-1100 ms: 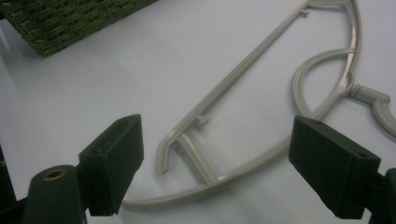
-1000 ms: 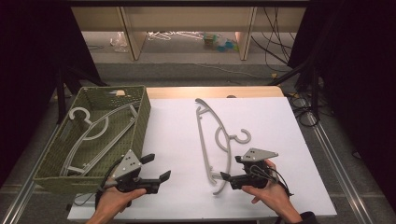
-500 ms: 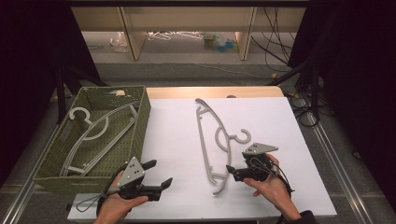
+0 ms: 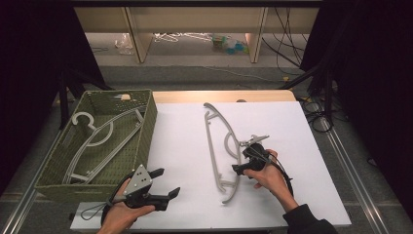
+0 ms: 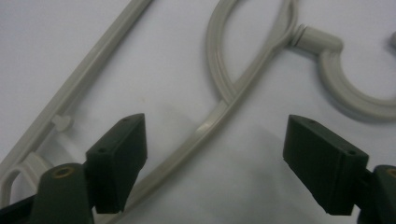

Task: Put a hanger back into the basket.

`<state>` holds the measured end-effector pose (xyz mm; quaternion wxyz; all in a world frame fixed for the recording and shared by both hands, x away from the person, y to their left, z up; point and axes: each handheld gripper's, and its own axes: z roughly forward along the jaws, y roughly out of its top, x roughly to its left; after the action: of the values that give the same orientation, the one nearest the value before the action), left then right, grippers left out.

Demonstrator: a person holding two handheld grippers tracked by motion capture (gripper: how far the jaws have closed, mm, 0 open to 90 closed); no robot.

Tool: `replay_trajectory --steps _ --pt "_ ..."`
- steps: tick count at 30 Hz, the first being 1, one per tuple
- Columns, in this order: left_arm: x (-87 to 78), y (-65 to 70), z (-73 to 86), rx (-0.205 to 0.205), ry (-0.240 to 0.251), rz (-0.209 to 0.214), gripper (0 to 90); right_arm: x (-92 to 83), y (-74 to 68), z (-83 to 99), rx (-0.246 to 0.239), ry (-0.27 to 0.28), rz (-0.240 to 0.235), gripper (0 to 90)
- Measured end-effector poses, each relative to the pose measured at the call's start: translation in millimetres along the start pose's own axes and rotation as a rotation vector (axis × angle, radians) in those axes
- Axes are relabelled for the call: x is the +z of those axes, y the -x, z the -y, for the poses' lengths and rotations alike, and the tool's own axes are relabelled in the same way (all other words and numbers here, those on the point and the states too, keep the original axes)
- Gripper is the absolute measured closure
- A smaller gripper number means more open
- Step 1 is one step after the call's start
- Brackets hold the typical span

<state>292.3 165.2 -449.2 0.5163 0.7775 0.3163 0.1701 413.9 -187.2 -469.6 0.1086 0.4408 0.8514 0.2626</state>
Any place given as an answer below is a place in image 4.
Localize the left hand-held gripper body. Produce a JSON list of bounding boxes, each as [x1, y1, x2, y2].
[[112, 164, 170, 212]]

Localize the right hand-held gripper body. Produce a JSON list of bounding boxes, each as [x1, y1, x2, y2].
[[239, 134, 273, 173]]

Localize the green woven basket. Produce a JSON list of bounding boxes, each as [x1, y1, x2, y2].
[[34, 89, 159, 203]]

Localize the grey plastic clothes hanger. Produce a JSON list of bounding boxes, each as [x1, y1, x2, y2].
[[203, 101, 244, 205], [61, 108, 145, 184], [62, 108, 145, 184]]

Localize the person's right hand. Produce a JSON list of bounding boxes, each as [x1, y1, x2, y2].
[[243, 148, 294, 198]]

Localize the person's left hand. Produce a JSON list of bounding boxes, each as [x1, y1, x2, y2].
[[97, 177, 156, 234]]

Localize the white table sheet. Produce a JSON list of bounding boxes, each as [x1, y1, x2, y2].
[[69, 100, 353, 230]]

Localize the teal plastic toys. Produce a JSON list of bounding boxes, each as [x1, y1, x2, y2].
[[211, 33, 248, 56]]

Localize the black curtain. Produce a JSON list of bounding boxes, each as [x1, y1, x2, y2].
[[300, 0, 413, 228], [0, 0, 106, 196]]

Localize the clear plastic bag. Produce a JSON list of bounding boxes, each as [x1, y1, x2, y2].
[[114, 33, 134, 56]]

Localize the beige wooden bench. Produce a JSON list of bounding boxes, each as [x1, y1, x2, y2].
[[73, 6, 320, 64]]

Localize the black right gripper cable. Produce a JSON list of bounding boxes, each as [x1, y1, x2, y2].
[[268, 155, 295, 197]]

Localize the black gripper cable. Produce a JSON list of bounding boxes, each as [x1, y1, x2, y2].
[[80, 179, 131, 226], [268, 155, 295, 197]]

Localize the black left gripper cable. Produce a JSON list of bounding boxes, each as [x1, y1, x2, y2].
[[80, 179, 131, 226]]

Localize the black floor cable bundle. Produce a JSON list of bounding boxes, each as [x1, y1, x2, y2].
[[297, 96, 346, 134]]

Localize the white floor cable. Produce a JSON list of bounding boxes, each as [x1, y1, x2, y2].
[[204, 65, 284, 83]]

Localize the aluminium floor rail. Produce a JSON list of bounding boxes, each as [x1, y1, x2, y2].
[[319, 115, 392, 234], [0, 184, 38, 234]]

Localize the black hanging cables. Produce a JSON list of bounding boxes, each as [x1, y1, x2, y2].
[[261, 7, 325, 67]]

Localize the white wire hangers on floor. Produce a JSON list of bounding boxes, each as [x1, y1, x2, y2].
[[153, 31, 212, 44]]

